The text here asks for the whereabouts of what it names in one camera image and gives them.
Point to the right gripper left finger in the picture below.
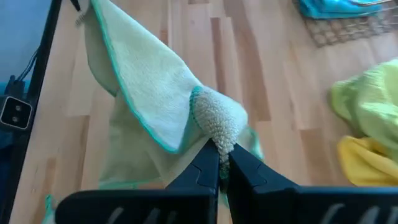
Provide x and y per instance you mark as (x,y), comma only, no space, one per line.
(199,193)

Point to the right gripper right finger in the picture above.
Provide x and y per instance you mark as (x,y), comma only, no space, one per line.
(255,193)

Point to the pale green cloth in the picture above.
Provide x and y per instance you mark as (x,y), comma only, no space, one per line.
(149,93)

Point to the small blue microfiber towel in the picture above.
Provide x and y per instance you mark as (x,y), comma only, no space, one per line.
(335,7)

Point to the yellow microfiber towel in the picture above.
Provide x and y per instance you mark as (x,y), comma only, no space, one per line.
(367,165)

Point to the lime green microfiber towel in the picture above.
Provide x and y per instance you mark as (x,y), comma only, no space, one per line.
(373,105)

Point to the black aluminium table frame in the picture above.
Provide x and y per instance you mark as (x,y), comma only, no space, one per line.
(40,68)

